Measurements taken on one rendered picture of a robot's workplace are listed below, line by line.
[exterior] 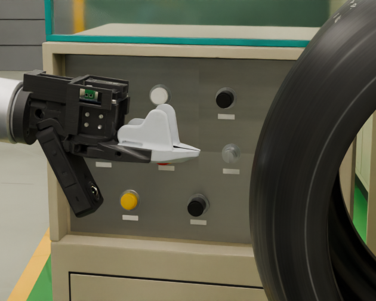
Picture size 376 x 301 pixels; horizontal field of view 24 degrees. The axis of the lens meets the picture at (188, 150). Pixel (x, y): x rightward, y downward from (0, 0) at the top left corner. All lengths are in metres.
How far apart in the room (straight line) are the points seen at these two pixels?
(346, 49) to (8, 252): 3.54
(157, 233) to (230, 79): 0.32
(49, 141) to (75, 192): 0.07
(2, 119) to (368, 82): 0.42
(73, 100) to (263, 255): 0.27
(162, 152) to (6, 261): 3.23
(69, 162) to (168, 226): 0.63
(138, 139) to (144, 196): 0.64
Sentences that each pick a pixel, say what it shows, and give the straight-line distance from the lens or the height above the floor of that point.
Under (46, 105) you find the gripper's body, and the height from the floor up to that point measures 1.26.
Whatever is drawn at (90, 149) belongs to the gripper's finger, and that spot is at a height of 1.22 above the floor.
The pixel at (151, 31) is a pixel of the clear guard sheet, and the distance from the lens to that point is 1.53.
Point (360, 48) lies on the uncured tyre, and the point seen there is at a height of 1.34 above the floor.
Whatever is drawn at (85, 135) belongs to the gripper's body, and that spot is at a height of 1.23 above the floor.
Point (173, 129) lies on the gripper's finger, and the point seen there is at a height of 1.23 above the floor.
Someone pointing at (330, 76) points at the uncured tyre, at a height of 1.32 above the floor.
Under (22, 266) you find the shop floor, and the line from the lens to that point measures 4.10.
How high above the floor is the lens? 1.44
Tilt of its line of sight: 13 degrees down
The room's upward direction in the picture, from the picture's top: straight up
